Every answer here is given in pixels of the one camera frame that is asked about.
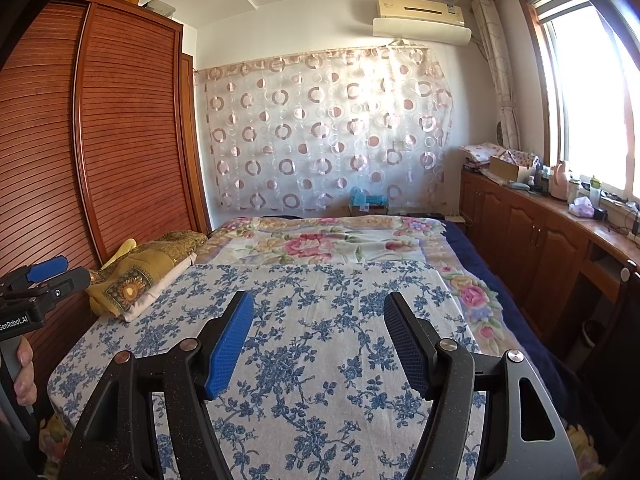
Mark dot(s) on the small blue toy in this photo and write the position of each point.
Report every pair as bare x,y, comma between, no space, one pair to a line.
367,196

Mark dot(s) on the blue floral bed sheet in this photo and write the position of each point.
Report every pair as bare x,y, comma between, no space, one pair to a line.
310,310

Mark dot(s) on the navy blue bedspread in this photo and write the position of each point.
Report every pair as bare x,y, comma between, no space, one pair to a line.
515,320

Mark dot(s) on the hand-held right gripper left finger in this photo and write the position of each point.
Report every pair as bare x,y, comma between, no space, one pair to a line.
230,345

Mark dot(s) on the long wooden cabinet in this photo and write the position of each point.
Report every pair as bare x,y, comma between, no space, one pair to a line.
520,250

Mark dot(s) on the sheer circle-pattern curtain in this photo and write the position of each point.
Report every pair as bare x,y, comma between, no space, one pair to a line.
325,135

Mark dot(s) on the slatted wooden wardrobe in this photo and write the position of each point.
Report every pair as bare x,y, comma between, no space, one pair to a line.
125,135

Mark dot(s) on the person's left hand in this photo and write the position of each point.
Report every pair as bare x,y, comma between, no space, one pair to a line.
24,375

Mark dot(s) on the white air deflector panel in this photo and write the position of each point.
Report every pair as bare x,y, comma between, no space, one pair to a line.
425,32

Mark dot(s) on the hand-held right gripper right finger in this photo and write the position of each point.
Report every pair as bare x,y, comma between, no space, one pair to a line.
407,350

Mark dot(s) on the floral pink blanket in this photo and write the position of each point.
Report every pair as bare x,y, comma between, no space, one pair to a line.
325,240

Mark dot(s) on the cardboard box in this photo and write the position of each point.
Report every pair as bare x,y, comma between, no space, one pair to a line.
504,167

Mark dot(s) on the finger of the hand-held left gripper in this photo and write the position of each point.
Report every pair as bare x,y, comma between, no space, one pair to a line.
70,281
47,267

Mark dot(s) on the floral printed cloth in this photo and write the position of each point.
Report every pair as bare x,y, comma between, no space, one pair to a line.
475,151

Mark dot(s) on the wood-framed window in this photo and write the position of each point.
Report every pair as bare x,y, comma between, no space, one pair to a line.
585,100

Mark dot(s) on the cream wall air conditioner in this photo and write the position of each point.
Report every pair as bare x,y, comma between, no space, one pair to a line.
420,9

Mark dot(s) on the white box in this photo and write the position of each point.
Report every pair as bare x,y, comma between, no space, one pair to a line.
160,9

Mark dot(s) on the golden patterned garment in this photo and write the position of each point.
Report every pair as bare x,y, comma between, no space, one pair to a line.
130,285

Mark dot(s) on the dark waste bin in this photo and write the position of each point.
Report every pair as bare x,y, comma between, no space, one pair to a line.
597,340

